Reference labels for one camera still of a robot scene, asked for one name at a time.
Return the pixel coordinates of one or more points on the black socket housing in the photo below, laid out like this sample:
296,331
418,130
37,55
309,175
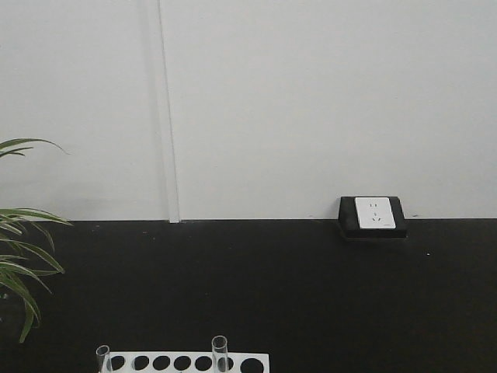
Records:
348,221

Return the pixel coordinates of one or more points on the right glass test tube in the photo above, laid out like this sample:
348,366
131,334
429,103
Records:
219,347

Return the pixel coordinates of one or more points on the glass test tube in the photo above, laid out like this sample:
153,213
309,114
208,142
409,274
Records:
219,347
103,359

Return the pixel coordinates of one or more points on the white test tube rack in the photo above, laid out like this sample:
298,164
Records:
185,361

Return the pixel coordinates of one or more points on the left glass test tube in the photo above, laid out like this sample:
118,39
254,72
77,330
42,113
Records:
103,359

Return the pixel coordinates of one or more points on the white wall socket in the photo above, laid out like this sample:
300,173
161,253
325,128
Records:
374,213

